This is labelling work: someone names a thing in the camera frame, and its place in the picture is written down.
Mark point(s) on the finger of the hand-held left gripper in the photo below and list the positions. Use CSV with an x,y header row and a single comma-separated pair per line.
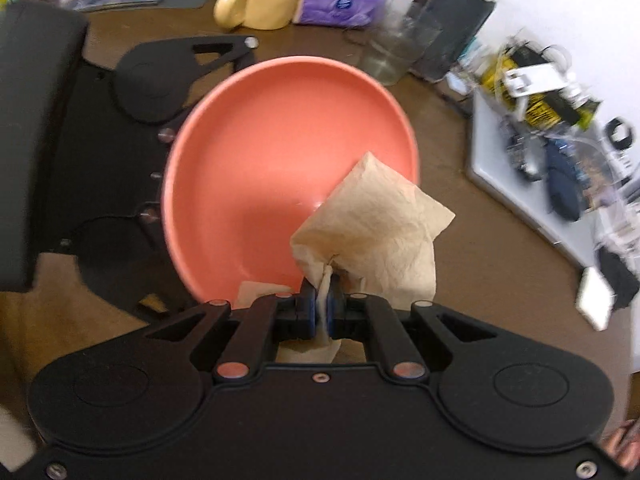
x,y
175,305
239,56

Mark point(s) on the beige paper towel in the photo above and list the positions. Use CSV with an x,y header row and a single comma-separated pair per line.
x,y
380,225

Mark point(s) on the yellow black box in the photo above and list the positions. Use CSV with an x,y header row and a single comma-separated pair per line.
x,y
550,107

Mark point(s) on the light fabric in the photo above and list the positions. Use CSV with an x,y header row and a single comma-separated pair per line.
x,y
12,435

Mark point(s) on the black cylinder speaker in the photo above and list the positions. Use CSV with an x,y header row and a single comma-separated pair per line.
x,y
455,25

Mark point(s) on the white square pad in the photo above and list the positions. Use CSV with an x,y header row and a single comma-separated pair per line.
x,y
595,300

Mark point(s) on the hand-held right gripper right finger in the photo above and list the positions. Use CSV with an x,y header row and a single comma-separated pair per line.
x,y
331,310

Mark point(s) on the clear glass cup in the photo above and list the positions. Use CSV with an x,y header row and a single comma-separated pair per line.
x,y
395,55

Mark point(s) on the black smartwatch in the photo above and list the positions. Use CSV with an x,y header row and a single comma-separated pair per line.
x,y
620,135

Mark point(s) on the clear container of nuts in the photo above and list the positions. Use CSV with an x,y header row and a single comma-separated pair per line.
x,y
600,175

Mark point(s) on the white phone stand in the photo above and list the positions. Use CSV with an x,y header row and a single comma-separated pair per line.
x,y
537,77

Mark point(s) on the silver laptop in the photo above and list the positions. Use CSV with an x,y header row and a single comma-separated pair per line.
x,y
500,160

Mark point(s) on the grey computer mouse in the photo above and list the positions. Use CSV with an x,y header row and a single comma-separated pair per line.
x,y
525,157

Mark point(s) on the dark blue pouch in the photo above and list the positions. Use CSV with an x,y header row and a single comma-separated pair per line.
x,y
565,185

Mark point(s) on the black cloth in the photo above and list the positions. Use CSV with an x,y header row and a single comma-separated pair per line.
x,y
620,275

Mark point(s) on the pink footed bowl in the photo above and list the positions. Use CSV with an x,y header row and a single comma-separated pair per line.
x,y
270,160

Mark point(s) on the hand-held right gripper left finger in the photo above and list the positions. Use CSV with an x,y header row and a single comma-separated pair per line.
x,y
311,312

